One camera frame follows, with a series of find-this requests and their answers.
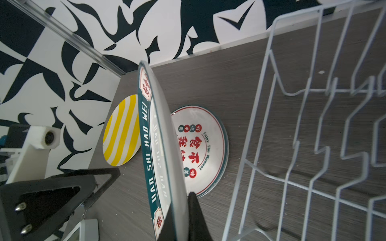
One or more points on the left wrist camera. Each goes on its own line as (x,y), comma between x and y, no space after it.
(30,162)

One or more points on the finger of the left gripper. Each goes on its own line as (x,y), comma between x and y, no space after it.
(34,210)
(113,173)

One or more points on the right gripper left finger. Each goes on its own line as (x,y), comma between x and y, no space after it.
(168,231)

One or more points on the grey digital clock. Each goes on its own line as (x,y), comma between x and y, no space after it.
(85,230)

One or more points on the yellow white striped plate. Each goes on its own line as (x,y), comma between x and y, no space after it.
(121,140)

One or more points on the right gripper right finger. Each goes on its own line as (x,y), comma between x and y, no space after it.
(198,230)

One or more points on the white wire dish rack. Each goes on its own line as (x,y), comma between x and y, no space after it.
(313,165)

